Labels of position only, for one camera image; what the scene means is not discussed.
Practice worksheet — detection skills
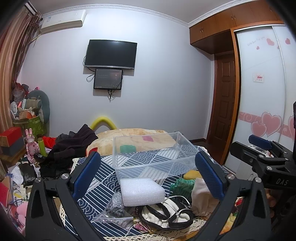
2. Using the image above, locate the blue white patterned cloth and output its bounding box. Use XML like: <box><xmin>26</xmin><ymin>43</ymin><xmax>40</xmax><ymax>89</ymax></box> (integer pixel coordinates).
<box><xmin>78</xmin><ymin>146</ymin><xmax>210</xmax><ymax>234</ymax></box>

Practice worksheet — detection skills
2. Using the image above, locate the white foam block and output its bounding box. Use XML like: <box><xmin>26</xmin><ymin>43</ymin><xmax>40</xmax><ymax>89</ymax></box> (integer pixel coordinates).
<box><xmin>119</xmin><ymin>178</ymin><xmax>165</xmax><ymax>207</ymax></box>

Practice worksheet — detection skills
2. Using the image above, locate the small black wall monitor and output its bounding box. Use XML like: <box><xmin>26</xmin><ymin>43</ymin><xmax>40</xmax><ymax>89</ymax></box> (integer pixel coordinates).
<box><xmin>93</xmin><ymin>68</ymin><xmax>123</xmax><ymax>90</ymax></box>

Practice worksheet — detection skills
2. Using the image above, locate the clear plastic bag grey item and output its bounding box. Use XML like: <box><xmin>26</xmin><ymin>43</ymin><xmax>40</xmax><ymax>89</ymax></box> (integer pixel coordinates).
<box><xmin>93</xmin><ymin>192</ymin><xmax>133</xmax><ymax>223</ymax></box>

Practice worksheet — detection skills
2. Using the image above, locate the green cardboard box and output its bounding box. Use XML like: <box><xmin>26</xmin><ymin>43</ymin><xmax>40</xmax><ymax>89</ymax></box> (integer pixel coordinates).
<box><xmin>13</xmin><ymin>116</ymin><xmax>47</xmax><ymax>137</ymax></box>

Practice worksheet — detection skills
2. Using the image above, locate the red and grey box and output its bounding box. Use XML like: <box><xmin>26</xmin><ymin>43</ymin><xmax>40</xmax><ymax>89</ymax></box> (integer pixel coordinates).
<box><xmin>1</xmin><ymin>126</ymin><xmax>25</xmax><ymax>156</ymax></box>

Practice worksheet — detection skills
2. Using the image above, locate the clear plastic storage box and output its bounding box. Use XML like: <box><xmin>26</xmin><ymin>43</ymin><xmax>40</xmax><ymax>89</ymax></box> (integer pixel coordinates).
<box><xmin>112</xmin><ymin>132</ymin><xmax>198</xmax><ymax>182</ymax></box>

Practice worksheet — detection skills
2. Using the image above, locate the brown wooden door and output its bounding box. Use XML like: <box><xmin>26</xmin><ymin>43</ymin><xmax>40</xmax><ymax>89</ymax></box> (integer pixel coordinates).
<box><xmin>207</xmin><ymin>52</ymin><xmax>235</xmax><ymax>148</ymax></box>

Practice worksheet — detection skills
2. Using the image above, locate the green cylinder bottle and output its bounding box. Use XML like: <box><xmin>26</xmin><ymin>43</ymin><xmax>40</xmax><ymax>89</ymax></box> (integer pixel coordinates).
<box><xmin>38</xmin><ymin>138</ymin><xmax>47</xmax><ymax>157</ymax></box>

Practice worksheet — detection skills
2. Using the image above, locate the cream black-trimmed cloth bag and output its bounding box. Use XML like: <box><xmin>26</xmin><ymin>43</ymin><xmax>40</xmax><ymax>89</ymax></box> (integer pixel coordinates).
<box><xmin>137</xmin><ymin>195</ymin><xmax>194</xmax><ymax>231</ymax></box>

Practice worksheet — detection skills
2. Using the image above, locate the brown overhead wooden cabinet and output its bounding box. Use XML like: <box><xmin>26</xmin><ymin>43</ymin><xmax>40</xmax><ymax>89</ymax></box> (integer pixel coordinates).
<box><xmin>189</xmin><ymin>1</ymin><xmax>283</xmax><ymax>54</ymax></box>

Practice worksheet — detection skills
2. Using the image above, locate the yellow foam tube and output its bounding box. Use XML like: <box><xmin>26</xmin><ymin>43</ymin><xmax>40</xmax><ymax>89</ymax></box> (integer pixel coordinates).
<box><xmin>90</xmin><ymin>116</ymin><xmax>117</xmax><ymax>130</ymax></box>

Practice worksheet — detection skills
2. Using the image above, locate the striped brown curtain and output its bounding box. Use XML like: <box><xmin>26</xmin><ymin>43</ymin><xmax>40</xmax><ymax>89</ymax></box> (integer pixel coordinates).
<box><xmin>1</xmin><ymin>7</ymin><xmax>42</xmax><ymax>132</ymax></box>

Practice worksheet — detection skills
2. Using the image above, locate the yellow sponge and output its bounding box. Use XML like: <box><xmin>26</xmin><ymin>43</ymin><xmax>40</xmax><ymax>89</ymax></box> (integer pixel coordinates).
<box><xmin>183</xmin><ymin>170</ymin><xmax>202</xmax><ymax>180</ymax></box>

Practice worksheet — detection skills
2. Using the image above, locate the pink rabbit plush toy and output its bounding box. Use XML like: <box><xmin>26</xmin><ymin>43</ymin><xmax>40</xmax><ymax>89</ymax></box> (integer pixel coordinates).
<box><xmin>25</xmin><ymin>128</ymin><xmax>39</xmax><ymax>164</ymax></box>

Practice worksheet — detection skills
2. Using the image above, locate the large black wall television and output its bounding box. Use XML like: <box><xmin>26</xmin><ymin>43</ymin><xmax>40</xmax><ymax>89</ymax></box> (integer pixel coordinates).
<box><xmin>84</xmin><ymin>40</ymin><xmax>137</xmax><ymax>69</ymax></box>

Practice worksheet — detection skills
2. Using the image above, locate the green knitted glove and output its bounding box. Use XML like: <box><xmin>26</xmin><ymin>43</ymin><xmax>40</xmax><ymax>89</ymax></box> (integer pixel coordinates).
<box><xmin>170</xmin><ymin>178</ymin><xmax>195</xmax><ymax>200</ymax></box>

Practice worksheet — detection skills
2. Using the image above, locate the white air conditioner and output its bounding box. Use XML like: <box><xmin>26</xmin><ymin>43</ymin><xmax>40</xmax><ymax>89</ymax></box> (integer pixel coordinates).
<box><xmin>40</xmin><ymin>9</ymin><xmax>87</xmax><ymax>34</ymax></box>

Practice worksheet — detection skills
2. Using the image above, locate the white cloth sock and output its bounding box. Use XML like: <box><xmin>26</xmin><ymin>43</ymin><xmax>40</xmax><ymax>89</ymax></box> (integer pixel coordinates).
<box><xmin>191</xmin><ymin>178</ymin><xmax>219</xmax><ymax>216</ymax></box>

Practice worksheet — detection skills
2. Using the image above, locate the white heart-patterned wardrobe door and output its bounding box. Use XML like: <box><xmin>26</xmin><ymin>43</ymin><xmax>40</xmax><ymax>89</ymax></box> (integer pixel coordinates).
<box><xmin>233</xmin><ymin>25</ymin><xmax>295</xmax><ymax>150</ymax></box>

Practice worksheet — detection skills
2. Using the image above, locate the grey-green plush pillow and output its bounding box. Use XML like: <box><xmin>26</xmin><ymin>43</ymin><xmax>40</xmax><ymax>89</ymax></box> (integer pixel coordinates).
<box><xmin>28</xmin><ymin>90</ymin><xmax>50</xmax><ymax>124</ymax></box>

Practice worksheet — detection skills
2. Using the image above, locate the beige patterned blanket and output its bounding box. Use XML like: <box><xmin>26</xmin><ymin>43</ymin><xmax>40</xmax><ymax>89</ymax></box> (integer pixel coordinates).
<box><xmin>86</xmin><ymin>128</ymin><xmax>176</xmax><ymax>156</ymax></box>

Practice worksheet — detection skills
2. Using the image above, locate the black clothing pile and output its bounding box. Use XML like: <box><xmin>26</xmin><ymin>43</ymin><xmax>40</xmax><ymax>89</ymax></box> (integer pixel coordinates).
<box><xmin>40</xmin><ymin>124</ymin><xmax>98</xmax><ymax>179</ymax></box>

